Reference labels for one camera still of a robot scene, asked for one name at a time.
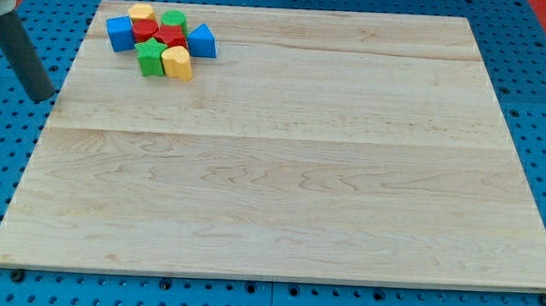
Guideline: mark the light wooden board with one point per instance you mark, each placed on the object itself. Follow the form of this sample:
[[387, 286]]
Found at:
[[316, 146]]

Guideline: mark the blue triangle block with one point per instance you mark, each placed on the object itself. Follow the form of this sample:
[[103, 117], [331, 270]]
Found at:
[[201, 42]]

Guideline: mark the yellow heart block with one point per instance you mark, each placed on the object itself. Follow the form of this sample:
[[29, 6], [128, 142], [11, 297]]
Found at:
[[177, 63]]

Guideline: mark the red star block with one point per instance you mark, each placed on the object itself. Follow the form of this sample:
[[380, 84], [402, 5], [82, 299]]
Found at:
[[172, 36]]

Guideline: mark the green star block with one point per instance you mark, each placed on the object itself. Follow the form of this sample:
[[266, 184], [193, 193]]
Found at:
[[148, 54]]

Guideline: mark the green cylinder block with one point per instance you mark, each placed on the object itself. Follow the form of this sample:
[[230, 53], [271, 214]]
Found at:
[[175, 18]]

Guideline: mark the red cylinder block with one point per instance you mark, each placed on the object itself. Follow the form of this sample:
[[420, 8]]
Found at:
[[144, 29]]

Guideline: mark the blue cube block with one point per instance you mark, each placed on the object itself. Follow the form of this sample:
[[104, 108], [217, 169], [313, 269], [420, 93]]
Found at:
[[120, 33]]

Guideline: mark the yellow hexagon block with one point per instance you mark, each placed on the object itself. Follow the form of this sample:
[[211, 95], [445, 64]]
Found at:
[[141, 11]]

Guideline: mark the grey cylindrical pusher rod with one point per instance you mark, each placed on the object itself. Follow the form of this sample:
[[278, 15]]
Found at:
[[20, 52]]

